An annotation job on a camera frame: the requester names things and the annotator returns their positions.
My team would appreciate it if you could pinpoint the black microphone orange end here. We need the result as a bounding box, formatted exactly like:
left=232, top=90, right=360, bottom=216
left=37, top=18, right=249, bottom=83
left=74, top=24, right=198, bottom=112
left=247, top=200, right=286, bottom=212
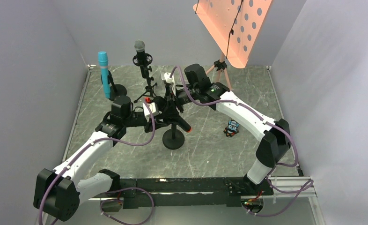
left=152, top=96, right=192, bottom=133

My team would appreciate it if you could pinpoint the black round-base mic stand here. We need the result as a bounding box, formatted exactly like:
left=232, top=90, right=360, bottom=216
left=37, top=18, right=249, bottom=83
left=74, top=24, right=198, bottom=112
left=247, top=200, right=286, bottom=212
left=108, top=71, right=127, bottom=101

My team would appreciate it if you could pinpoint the black glitter microphone silver head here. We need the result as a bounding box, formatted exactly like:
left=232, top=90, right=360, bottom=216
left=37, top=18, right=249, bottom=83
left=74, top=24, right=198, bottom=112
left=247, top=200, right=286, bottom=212
left=134, top=40, right=149, bottom=79

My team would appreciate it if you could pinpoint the blue toy microphone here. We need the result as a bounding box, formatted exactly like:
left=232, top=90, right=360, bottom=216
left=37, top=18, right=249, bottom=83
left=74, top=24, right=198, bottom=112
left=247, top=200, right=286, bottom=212
left=98, top=51, right=110, bottom=99

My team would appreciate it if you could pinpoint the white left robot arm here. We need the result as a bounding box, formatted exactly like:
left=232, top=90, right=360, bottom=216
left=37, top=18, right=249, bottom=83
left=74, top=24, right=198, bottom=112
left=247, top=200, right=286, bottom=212
left=33, top=96, right=166, bottom=225

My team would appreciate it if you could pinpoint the cartoon monster sticker toy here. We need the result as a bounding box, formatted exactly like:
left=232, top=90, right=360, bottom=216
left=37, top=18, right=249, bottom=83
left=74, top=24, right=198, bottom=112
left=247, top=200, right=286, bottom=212
left=223, top=120, right=240, bottom=137

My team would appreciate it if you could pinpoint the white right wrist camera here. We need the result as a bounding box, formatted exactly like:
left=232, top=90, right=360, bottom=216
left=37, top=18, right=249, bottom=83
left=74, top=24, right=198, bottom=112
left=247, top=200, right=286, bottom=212
left=161, top=72, right=175, bottom=84

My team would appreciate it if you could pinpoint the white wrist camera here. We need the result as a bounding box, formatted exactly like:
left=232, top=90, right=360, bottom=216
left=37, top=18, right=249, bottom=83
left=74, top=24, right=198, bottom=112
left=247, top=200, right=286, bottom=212
left=142, top=97, right=160, bottom=118
left=161, top=72, right=175, bottom=84

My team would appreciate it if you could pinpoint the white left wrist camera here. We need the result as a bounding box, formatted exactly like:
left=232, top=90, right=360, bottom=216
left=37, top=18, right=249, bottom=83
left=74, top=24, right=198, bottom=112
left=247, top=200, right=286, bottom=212
left=142, top=97, right=160, bottom=118

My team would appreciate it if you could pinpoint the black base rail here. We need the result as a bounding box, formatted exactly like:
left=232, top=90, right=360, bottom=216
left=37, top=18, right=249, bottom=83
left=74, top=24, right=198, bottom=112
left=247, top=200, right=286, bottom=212
left=119, top=177, right=274, bottom=209

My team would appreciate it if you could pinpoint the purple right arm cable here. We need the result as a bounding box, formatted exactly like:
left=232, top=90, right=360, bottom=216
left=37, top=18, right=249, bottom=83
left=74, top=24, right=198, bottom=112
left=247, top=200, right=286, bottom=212
left=170, top=65, right=315, bottom=218

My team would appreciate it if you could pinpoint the aluminium frame rail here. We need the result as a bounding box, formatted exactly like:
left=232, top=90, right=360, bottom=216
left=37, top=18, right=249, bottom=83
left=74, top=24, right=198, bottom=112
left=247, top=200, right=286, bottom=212
left=35, top=177, right=324, bottom=225

